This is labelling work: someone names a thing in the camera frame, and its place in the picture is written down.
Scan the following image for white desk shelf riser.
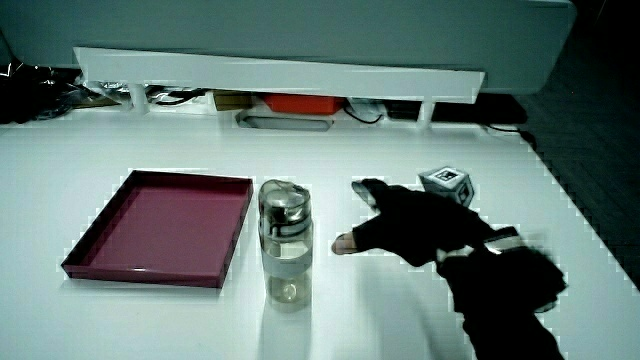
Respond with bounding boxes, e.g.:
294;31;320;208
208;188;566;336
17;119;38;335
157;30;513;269
72;46;487;129

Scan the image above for clear bottle with white band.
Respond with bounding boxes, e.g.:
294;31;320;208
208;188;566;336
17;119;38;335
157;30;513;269
257;178;315;308

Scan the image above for orange box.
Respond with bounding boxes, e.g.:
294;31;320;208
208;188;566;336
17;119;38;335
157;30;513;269
263;93;346;116

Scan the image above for maroon rectangular tray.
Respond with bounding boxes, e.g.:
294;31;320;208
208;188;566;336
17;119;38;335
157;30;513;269
60;169;255;290

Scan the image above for grey oblong tray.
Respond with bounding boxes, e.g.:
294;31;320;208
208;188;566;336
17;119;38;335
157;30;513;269
234;110;335;133

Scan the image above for person's right hand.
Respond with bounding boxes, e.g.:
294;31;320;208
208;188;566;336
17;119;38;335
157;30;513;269
331;166;524;269

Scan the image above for large white furniture unit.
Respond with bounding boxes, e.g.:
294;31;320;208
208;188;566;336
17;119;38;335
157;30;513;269
0;0;578;96

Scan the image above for white packet with black cord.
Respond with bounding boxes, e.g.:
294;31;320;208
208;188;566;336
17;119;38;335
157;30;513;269
342;97;387;125

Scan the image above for brown cardboard box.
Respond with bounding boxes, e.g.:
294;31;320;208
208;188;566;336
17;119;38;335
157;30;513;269
213;90;254;112

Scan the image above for person's right forearm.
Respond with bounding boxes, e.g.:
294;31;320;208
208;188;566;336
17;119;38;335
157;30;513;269
436;242;569;360

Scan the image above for crumpled clear plastic wrap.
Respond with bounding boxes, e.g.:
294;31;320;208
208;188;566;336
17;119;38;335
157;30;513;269
79;79;132;107

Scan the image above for black plastic bags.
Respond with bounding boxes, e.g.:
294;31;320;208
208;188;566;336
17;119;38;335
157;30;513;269
0;58;87;125

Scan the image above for black cable loop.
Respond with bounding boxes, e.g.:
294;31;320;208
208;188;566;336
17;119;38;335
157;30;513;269
147;87;207;107

